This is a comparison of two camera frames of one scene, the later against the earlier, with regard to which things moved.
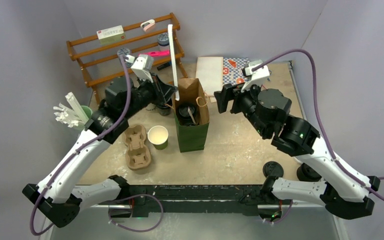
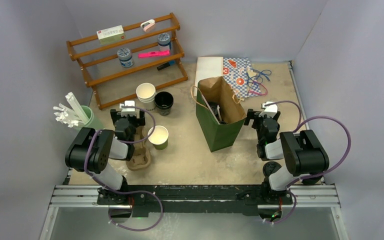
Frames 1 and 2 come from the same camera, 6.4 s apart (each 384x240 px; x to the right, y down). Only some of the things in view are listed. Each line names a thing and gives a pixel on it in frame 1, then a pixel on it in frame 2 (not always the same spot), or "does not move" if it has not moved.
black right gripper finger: (223, 96) to (250, 115)
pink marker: (157, 53) does not move
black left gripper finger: (165, 91) to (141, 120)
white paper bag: (209, 71) does not move
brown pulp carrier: (138, 156) does not move
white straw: (173, 59) to (218, 111)
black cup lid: (273, 168) does not move
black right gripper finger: (239, 105) to (276, 116)
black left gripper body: (145, 94) to (132, 121)
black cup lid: (183, 112) to (213, 105)
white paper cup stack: (158, 136) does not move
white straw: (189, 112) to (219, 114)
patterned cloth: (232, 73) does not move
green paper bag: (192, 114) to (219, 112)
